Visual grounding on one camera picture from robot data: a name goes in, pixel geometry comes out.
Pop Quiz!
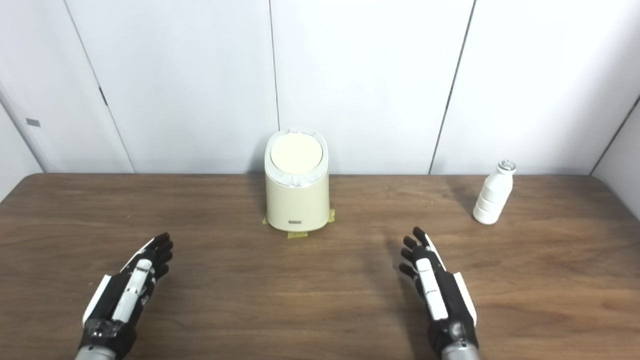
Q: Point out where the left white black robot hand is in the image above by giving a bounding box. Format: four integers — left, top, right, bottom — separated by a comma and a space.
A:
77, 232, 174, 359

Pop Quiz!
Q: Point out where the small white plastic bottle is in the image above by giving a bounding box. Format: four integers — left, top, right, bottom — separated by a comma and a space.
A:
472, 160, 517, 225

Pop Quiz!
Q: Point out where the round cream bin lid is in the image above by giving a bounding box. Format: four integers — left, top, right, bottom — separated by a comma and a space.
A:
270, 133, 324, 175

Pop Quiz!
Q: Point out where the cream-colored trash bin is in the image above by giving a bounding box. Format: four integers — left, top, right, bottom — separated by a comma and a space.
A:
264, 128, 331, 232

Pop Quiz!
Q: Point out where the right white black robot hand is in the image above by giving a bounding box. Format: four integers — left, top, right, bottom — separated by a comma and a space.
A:
399, 226, 480, 358

